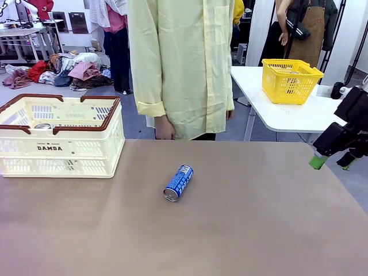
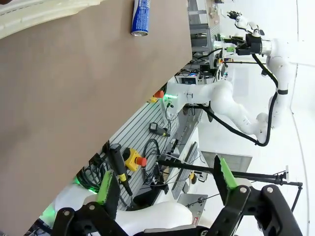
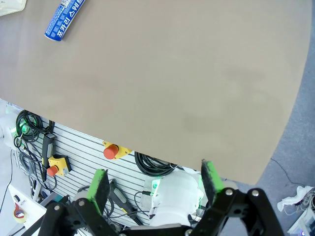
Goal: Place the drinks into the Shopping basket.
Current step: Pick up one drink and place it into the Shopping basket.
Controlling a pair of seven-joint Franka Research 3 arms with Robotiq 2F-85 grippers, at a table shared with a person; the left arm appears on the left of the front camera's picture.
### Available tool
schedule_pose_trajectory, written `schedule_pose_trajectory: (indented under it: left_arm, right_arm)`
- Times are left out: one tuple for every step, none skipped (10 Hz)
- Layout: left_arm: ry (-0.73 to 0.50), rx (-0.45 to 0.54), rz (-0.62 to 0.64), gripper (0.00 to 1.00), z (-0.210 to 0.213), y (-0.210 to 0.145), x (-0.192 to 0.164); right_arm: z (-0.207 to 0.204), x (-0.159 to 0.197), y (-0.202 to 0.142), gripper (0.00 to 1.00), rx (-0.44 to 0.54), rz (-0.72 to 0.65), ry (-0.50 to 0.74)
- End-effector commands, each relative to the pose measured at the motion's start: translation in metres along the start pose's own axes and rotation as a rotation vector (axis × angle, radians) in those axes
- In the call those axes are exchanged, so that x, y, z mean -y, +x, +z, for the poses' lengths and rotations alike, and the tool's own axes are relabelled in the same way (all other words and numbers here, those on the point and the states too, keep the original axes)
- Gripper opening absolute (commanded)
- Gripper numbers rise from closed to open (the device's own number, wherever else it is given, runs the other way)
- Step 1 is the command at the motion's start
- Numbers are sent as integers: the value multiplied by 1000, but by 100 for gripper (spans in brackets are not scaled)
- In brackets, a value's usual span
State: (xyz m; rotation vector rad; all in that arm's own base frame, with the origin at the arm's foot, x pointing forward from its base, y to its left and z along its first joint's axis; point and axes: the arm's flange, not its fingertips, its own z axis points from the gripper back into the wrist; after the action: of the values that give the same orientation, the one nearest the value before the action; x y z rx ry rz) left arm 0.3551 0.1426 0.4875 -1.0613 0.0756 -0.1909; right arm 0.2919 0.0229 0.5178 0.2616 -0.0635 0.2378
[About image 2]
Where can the silver metal plate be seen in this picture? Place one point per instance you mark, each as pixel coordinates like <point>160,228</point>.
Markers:
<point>192,206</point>

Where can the black camera tripod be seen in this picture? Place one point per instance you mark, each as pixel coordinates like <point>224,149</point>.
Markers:
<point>187,166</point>

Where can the blue white drink can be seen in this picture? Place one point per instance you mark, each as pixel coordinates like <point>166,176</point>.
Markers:
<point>140,17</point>

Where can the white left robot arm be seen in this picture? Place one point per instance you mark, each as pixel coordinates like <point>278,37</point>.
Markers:
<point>152,216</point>

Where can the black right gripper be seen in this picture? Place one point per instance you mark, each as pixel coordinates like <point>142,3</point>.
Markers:
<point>253,45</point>

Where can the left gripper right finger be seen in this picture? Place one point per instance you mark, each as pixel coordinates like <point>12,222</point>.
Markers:
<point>227,179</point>

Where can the metal shelf rack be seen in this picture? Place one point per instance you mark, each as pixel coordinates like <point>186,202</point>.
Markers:
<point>204,29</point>

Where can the black handheld enabling switch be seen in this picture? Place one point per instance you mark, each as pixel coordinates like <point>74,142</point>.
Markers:
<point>119,164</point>

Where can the small black handheld device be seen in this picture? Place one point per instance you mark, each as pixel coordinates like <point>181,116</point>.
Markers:
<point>155,127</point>

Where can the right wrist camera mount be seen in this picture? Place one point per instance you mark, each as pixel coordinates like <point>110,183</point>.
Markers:
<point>258,32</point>

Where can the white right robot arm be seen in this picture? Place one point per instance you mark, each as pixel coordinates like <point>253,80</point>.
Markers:
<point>221,96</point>

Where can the grooved aluminium mounting plate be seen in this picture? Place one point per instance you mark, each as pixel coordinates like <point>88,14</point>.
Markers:
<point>137,123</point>

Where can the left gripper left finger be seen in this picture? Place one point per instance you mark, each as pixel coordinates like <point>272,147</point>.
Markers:
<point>105,189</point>

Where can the cream plastic shopping basket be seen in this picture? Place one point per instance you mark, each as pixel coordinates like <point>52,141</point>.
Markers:
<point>37,12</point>

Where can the yellow red emergency stop button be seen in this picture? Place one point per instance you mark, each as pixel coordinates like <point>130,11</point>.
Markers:
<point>158,94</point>
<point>133,159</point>

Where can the white humanoid robot hand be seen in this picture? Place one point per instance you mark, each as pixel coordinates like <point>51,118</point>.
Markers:
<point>242,22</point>

